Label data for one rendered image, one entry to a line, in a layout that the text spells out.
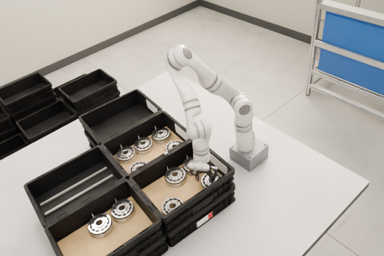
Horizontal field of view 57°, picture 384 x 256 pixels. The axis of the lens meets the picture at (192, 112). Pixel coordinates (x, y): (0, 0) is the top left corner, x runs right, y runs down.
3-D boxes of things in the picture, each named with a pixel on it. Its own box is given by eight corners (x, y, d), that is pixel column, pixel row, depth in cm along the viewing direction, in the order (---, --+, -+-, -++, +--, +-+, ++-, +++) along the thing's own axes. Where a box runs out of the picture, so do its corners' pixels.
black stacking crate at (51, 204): (105, 160, 190) (99, 144, 183) (132, 194, 170) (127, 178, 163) (32, 200, 173) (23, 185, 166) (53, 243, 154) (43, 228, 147)
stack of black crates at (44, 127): (74, 129, 319) (62, 99, 298) (90, 145, 300) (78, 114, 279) (31, 152, 301) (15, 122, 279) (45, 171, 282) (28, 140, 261)
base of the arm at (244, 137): (243, 138, 195) (240, 114, 185) (257, 144, 190) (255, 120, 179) (233, 147, 191) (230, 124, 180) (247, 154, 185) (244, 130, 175)
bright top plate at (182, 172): (176, 164, 176) (175, 163, 176) (190, 174, 170) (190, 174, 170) (160, 176, 171) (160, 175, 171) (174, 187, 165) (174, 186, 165)
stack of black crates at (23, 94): (55, 110, 344) (38, 71, 316) (69, 124, 325) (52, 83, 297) (15, 131, 326) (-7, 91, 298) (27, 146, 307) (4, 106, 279)
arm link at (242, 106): (253, 99, 166) (255, 127, 177) (245, 89, 174) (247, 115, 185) (235, 105, 165) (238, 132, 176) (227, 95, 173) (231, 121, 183)
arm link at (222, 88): (213, 67, 163) (220, 78, 156) (248, 95, 179) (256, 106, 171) (200, 82, 165) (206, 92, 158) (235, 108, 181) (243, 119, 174)
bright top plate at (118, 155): (130, 144, 191) (130, 143, 191) (138, 155, 184) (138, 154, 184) (113, 152, 188) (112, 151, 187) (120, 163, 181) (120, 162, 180)
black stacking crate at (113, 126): (140, 103, 226) (137, 88, 219) (166, 126, 207) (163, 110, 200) (83, 132, 210) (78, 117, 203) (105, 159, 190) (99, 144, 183)
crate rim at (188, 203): (196, 139, 181) (196, 136, 180) (236, 173, 161) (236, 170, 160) (128, 180, 164) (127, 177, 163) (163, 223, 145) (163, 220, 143)
